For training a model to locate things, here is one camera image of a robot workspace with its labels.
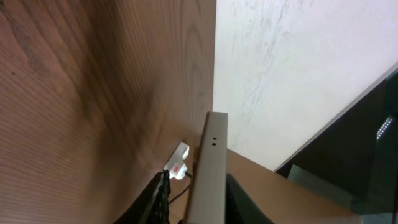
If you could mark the white USB wall charger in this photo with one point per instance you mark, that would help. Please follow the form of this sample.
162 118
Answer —
178 170

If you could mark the white power strip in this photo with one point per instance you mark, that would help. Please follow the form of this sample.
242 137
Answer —
180 154

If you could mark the brown cardboard board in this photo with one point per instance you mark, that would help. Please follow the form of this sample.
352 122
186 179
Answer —
282 201

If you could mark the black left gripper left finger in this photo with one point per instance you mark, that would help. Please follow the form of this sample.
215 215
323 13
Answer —
152 205

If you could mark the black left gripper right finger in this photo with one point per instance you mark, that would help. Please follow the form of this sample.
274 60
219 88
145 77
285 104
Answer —
239 207

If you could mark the Samsung Galaxy smartphone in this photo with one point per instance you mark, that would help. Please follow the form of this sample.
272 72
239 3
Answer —
207 195

